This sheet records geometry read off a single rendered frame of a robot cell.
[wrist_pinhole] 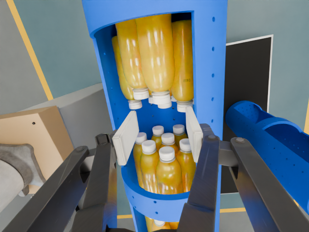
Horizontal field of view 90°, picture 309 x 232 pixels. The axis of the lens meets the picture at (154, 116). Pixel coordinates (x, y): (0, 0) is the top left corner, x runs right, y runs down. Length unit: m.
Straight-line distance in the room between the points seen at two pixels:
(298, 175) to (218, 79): 0.63
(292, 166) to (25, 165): 1.01
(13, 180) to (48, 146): 0.13
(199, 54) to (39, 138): 0.53
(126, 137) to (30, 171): 0.56
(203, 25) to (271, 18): 1.45
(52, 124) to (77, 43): 1.19
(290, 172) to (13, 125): 1.04
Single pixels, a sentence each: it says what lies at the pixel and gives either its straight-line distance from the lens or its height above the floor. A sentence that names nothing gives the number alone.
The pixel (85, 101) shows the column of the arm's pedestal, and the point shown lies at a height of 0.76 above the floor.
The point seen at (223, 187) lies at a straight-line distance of 1.95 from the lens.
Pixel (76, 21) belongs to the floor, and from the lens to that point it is 1.71.
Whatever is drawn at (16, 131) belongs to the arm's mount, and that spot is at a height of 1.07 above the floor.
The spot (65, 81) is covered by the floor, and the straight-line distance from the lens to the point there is 1.80.
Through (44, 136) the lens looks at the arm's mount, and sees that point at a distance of 0.60.
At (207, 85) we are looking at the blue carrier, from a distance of 0.28.
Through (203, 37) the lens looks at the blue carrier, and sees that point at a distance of 0.28.
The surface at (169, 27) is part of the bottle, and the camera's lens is 0.32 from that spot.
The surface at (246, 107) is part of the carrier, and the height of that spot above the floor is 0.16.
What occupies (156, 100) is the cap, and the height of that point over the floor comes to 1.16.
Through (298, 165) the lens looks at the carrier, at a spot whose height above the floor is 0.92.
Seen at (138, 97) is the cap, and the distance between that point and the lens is 0.38.
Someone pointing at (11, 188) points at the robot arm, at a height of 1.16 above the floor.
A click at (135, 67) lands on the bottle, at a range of 0.35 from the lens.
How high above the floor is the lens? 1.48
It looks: 69 degrees down
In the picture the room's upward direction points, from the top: 167 degrees counter-clockwise
